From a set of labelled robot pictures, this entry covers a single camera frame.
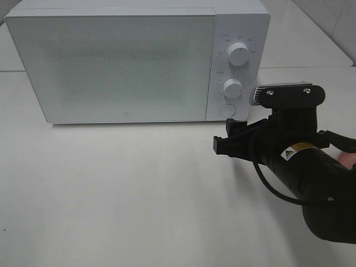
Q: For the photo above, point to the white microwave oven body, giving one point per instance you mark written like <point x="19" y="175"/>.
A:
<point x="246" y="21"/>

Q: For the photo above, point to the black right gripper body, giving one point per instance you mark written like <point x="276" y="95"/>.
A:
<point x="286" y="137"/>

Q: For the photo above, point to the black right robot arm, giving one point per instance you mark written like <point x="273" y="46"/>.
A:
<point x="326" y="194"/>

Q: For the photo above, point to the pink round plate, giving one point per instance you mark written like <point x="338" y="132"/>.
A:
<point x="347" y="159"/>

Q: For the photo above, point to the round white door button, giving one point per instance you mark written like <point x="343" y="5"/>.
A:
<point x="227" y="110"/>

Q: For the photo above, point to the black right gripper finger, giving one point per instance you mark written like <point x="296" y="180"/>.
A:
<point x="342" y="143"/>
<point x="239" y="135"/>

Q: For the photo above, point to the lower white control knob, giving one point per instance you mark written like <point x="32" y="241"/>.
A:
<point x="232" y="88"/>

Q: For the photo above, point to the upper white control knob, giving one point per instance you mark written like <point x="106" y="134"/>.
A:
<point x="238" y="53"/>

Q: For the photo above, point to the white control knob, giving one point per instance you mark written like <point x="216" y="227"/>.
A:
<point x="232" y="88"/>
<point x="238" y="53"/>

